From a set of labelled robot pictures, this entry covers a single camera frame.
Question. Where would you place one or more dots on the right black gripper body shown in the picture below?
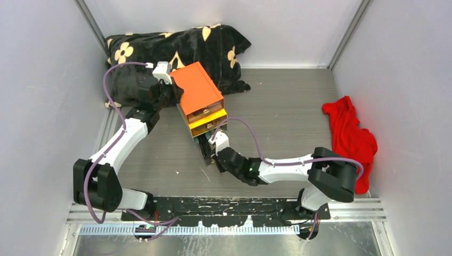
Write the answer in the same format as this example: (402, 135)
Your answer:
(222, 168)

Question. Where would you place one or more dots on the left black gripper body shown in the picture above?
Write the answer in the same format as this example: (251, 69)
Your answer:
(167, 96)

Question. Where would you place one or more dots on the clear drawer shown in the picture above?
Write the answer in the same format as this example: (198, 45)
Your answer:
(207, 150)

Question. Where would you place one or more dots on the orange drawer organizer box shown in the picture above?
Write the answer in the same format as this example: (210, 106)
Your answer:
(202, 104)

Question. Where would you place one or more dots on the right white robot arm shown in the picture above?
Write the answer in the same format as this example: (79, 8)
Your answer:
(330, 177)

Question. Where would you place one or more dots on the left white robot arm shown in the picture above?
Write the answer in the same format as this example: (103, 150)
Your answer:
(96, 183)

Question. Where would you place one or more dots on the black floral blanket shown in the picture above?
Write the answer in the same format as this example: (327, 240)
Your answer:
(215, 47)

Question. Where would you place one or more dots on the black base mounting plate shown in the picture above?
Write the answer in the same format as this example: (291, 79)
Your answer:
(225, 211)

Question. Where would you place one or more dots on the red cloth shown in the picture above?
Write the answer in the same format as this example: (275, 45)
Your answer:
(349, 140)

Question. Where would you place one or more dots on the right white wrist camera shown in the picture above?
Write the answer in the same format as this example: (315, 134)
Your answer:
(220, 141)

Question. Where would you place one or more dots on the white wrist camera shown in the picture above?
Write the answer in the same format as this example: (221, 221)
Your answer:
(161, 71)
(220, 141)

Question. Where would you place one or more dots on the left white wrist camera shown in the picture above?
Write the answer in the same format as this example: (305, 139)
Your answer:
(161, 71)

